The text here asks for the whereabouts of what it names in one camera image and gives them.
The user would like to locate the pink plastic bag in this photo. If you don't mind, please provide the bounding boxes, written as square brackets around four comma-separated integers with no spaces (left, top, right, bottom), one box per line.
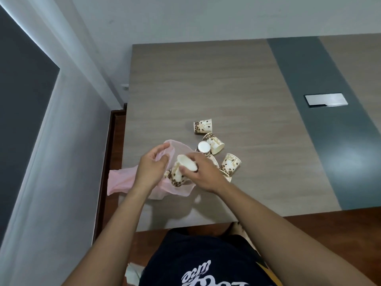
[106,139,198,201]

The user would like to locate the dark brown wooden baseboard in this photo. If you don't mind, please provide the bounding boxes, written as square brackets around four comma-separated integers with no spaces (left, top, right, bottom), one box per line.
[92,103,128,245]

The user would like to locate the person's right foot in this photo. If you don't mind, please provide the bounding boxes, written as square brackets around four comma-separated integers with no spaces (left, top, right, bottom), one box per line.
[229,222,254,245]

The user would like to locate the person's black clothes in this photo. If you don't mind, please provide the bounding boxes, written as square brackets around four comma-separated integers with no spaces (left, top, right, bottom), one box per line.
[138,228,283,286]

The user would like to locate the person's left forearm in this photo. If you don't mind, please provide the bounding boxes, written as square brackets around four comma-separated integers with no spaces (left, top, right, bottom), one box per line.
[61,186,155,286]

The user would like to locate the person's right forearm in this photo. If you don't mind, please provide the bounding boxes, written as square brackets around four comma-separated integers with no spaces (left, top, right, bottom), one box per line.
[217,183,369,286]

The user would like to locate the person's right hand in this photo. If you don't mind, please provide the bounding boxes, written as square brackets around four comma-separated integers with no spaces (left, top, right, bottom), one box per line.
[179,151,230,195]

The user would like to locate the silver metal cable cover plate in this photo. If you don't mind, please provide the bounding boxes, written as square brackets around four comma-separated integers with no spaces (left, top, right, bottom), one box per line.
[304,93,349,108]

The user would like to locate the person's left hand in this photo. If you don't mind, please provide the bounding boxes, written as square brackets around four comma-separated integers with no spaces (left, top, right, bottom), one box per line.
[131,143,171,194]

